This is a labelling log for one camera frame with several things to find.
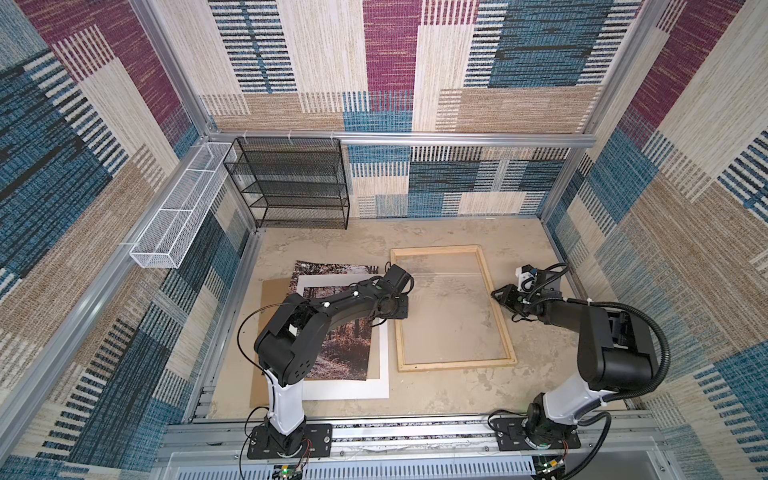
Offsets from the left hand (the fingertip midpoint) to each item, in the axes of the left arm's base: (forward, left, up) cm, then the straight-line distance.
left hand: (404, 306), depth 93 cm
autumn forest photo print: (-13, +17, -3) cm, 22 cm away
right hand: (+3, -29, 0) cm, 29 cm away
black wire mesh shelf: (+44, +39, +13) cm, 60 cm away
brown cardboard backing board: (+9, +44, -5) cm, 45 cm away
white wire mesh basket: (+1, +56, +30) cm, 64 cm away
